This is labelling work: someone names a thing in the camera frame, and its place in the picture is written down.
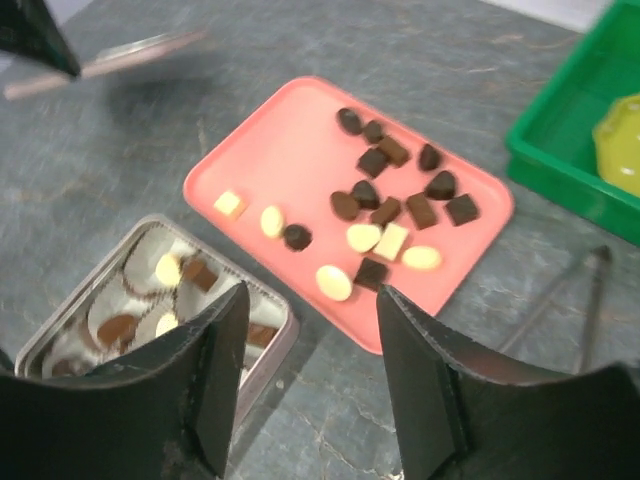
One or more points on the brown rectangular chocolate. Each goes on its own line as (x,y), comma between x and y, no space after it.
(260,335)

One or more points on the white oval chocolate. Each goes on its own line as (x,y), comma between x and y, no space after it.
(272,222)
(334,283)
(167,322)

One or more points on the pink chocolate tray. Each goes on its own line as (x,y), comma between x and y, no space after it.
(292,153)

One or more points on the green plastic bin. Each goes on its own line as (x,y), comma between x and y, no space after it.
(551,144)

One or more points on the white heart chocolate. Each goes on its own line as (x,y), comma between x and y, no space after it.
(168,270)

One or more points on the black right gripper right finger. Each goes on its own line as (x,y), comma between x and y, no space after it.
(465,411)

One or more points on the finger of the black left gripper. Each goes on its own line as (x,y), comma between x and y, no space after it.
(29,31)

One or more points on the brown square chocolate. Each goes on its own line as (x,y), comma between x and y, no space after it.
(198,273)

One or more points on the silver tin lid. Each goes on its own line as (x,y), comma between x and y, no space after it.
(109,61)

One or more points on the brown round chocolate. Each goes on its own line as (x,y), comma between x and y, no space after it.
(118,330)

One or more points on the yellow-green dotted plate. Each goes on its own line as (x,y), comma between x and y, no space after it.
(616,138)

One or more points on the white square chocolate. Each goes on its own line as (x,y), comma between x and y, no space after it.
(230,204)

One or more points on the dark round chocolate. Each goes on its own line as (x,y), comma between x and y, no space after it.
(297,237)

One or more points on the metal tongs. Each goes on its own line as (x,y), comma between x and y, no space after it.
(577,291)

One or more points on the pink square chocolate tin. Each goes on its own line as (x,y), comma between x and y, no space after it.
(124,282)

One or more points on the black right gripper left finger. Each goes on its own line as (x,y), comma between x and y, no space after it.
(163,411)

